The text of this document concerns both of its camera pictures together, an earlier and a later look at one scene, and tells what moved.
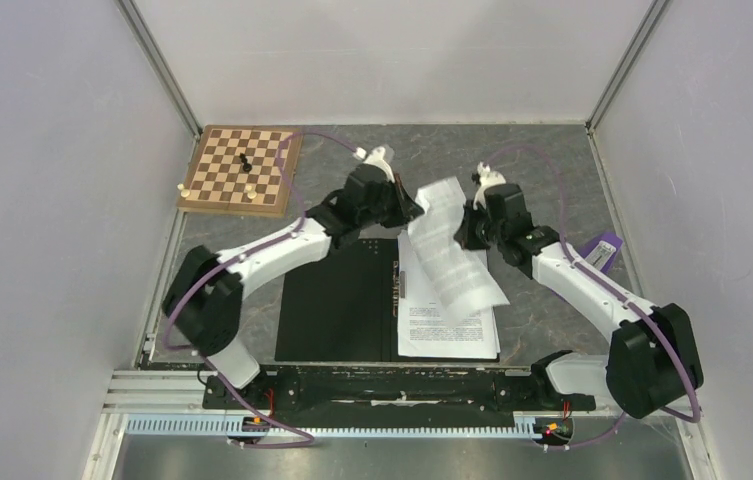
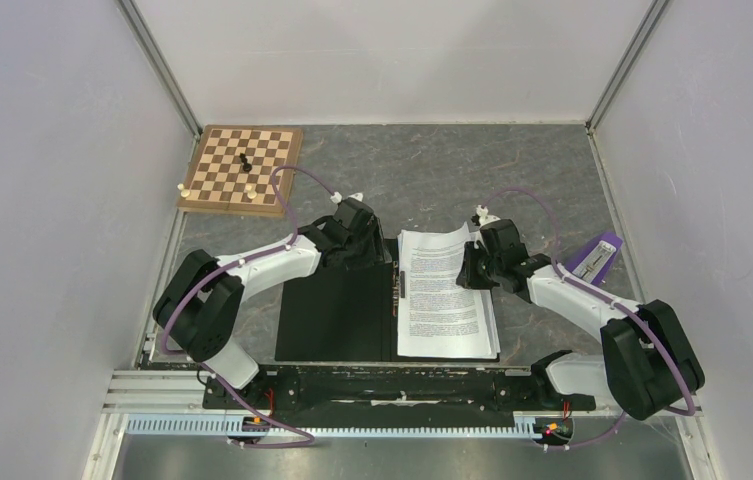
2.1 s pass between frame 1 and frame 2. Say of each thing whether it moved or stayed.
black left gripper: moved
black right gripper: moved
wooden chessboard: stayed
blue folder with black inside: stayed
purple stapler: stayed
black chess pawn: stayed
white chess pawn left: stayed
